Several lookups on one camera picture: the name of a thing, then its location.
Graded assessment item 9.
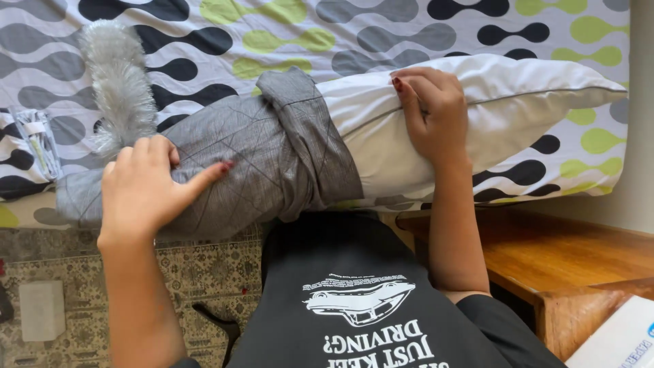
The white pillow with grey piping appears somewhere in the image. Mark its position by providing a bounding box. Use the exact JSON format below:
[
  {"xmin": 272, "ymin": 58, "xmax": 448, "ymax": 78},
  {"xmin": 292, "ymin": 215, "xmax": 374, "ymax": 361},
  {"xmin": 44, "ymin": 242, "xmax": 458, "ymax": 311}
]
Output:
[{"xmin": 316, "ymin": 53, "xmax": 628, "ymax": 209}]

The white box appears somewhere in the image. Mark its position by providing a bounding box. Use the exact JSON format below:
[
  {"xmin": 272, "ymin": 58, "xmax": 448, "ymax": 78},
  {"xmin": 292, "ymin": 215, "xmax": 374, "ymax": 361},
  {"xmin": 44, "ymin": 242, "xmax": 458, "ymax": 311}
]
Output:
[{"xmin": 18, "ymin": 279, "xmax": 67, "ymax": 342}]

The clear plastic bag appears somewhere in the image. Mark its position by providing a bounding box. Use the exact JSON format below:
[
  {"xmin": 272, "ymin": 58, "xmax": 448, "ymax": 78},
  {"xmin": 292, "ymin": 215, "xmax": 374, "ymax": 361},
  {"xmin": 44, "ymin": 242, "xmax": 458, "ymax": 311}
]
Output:
[{"xmin": 7, "ymin": 107, "xmax": 63, "ymax": 183}]

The person's black printed t-shirt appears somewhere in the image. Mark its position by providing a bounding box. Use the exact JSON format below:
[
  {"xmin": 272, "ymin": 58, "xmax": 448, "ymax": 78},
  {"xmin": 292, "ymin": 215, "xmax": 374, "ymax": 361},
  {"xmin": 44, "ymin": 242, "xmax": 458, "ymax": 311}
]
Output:
[{"xmin": 171, "ymin": 212, "xmax": 569, "ymax": 368}]

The grey crosshatch pillowcase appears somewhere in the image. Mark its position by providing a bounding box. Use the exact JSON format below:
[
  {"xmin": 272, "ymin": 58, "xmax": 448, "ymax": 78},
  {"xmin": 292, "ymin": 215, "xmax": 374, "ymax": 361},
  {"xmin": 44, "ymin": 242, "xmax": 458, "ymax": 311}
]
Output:
[{"xmin": 55, "ymin": 66, "xmax": 365, "ymax": 242}]

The silver furry cushion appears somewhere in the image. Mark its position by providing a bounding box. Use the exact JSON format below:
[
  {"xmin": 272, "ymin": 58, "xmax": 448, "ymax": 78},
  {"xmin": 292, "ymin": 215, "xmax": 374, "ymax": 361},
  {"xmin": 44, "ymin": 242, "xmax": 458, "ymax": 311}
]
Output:
[{"xmin": 79, "ymin": 19, "xmax": 159, "ymax": 160}]

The person's right hand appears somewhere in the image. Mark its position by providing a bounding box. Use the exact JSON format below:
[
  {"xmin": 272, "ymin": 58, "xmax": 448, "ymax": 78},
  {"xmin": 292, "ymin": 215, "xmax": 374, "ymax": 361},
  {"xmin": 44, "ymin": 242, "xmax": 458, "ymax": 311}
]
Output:
[{"xmin": 390, "ymin": 66, "xmax": 472, "ymax": 168}]

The blob-patterned bedsheet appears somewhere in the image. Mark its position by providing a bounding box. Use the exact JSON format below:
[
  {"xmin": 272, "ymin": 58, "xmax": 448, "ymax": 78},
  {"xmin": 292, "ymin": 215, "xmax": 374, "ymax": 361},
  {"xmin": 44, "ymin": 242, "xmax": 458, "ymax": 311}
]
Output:
[{"xmin": 0, "ymin": 0, "xmax": 630, "ymax": 229}]

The person's left hand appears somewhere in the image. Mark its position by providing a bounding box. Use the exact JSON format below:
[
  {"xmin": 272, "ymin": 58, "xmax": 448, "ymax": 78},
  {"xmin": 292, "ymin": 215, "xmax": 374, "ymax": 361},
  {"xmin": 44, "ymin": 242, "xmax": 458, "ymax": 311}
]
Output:
[{"xmin": 97, "ymin": 134, "xmax": 234, "ymax": 245}]

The patterned beige rug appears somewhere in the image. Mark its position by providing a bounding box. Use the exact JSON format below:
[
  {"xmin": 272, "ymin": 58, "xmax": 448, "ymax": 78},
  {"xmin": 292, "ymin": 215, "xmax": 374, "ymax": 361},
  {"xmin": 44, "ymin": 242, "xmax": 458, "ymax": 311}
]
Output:
[{"xmin": 0, "ymin": 224, "xmax": 265, "ymax": 368}]

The white printed carton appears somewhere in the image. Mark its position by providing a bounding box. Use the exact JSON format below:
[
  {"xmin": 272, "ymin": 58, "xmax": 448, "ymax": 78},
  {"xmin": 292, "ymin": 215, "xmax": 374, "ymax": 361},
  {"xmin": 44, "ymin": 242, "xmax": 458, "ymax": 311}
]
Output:
[{"xmin": 564, "ymin": 295, "xmax": 654, "ymax": 368}]

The wooden bedside table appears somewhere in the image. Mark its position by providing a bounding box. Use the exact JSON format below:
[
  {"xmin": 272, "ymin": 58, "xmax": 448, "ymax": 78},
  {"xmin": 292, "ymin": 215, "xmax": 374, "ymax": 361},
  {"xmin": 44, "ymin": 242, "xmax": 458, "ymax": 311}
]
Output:
[{"xmin": 395, "ymin": 206, "xmax": 654, "ymax": 362}]

